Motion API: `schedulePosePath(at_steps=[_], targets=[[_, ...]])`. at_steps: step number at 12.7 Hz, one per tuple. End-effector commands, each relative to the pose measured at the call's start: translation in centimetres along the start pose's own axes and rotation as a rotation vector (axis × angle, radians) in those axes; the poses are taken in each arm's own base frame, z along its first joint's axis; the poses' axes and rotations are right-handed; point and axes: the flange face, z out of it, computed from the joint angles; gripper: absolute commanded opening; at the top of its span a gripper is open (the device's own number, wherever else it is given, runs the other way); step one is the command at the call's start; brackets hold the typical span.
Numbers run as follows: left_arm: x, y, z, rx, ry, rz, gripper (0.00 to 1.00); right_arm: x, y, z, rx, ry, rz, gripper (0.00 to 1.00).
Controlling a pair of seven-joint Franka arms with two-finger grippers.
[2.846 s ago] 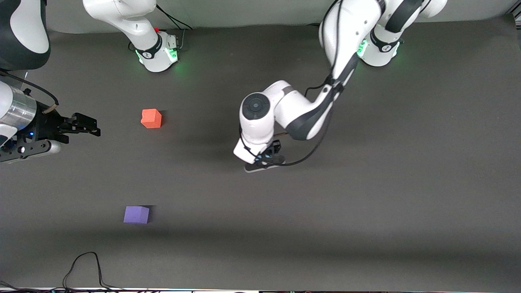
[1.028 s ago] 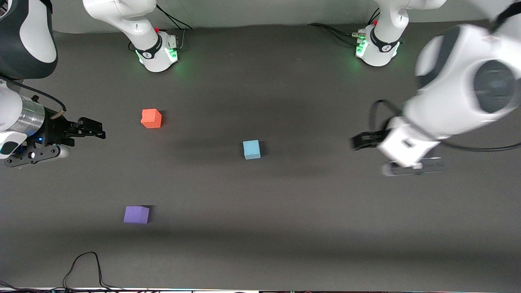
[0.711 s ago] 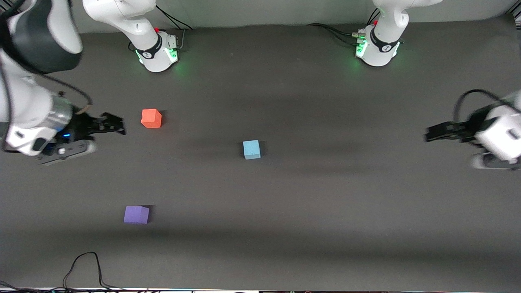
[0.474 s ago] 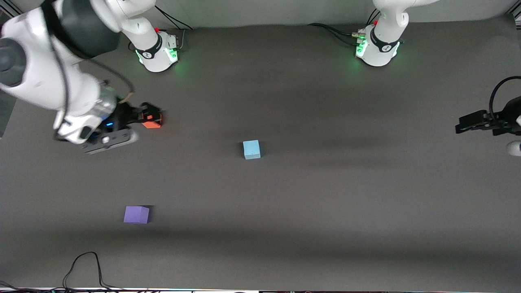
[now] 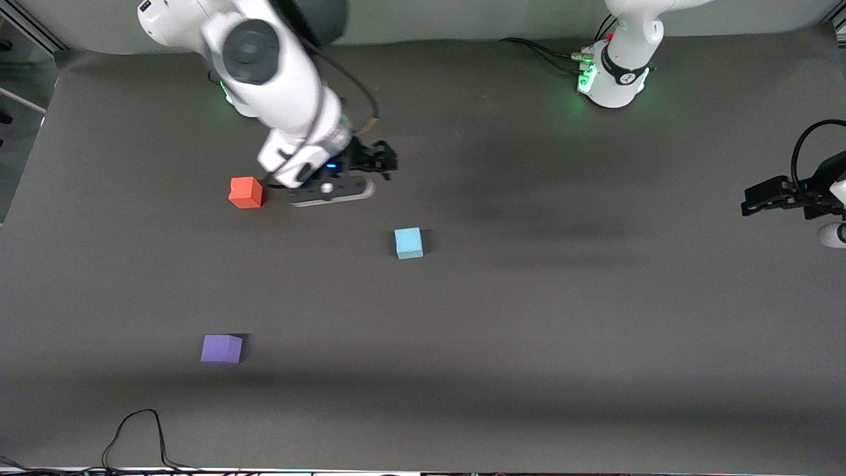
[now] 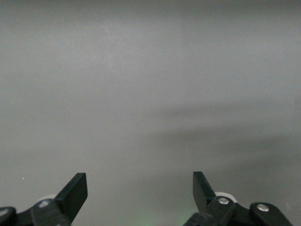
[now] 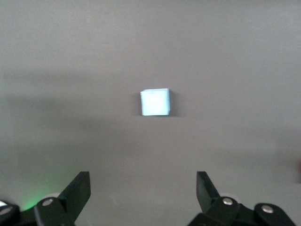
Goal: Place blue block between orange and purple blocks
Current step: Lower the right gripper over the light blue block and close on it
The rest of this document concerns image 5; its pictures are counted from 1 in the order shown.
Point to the orange foam block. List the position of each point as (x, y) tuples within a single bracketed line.
[(245, 193)]

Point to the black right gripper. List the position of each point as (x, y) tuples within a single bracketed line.
[(365, 158)]

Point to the aluminium frame profile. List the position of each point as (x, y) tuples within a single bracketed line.
[(839, 33)]

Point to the dark grey table mat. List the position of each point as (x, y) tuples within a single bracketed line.
[(496, 330)]

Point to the light blue foam block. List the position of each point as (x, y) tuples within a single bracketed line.
[(408, 243)]

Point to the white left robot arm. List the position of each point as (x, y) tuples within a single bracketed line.
[(618, 86)]

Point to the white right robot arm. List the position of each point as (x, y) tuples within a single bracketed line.
[(291, 99)]

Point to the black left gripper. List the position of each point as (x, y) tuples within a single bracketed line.
[(809, 192)]

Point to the purple foam block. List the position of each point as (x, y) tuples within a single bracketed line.
[(221, 349)]

